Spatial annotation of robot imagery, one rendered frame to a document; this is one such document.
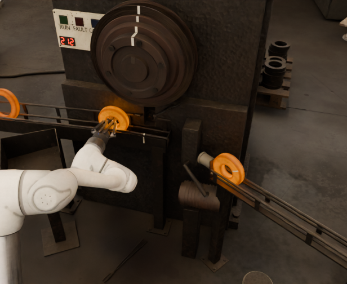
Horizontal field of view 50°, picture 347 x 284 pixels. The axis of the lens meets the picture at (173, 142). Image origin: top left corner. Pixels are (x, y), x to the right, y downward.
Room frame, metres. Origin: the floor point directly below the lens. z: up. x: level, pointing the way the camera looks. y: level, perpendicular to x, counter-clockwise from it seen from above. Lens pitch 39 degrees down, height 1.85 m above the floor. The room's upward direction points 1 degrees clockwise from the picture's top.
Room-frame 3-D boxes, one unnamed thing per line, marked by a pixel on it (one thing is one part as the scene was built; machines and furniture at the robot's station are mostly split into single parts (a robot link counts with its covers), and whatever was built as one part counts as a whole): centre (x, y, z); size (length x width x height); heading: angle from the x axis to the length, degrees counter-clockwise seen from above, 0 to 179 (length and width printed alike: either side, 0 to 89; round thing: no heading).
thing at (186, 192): (1.29, -0.15, 0.27); 0.22 x 0.13 x 0.53; 76
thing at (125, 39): (1.41, 0.16, 1.11); 0.28 x 0.06 x 0.28; 76
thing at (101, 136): (1.39, 0.34, 0.76); 0.09 x 0.08 x 0.07; 166
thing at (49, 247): (1.37, 0.68, 0.36); 0.26 x 0.20 x 0.72; 111
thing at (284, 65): (3.36, -0.53, 0.22); 1.20 x 0.81 x 0.44; 74
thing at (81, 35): (1.69, 0.44, 1.15); 0.26 x 0.02 x 0.18; 76
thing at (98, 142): (1.32, 0.36, 0.75); 0.09 x 0.06 x 0.09; 76
